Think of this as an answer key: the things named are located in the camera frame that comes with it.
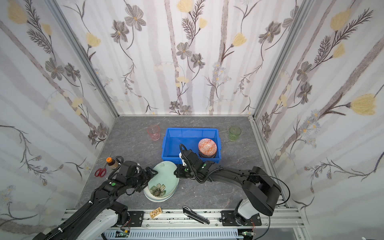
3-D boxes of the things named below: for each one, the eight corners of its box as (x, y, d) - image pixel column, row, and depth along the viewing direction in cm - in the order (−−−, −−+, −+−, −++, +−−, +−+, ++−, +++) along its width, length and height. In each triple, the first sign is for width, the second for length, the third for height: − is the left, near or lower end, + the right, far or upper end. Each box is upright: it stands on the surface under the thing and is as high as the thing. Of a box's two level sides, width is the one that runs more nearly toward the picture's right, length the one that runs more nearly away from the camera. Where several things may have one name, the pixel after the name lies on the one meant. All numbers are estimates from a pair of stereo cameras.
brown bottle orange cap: (111, 169, 93) (104, 162, 85) (113, 164, 95) (106, 157, 87) (117, 169, 93) (111, 162, 85) (119, 164, 95) (113, 157, 88)
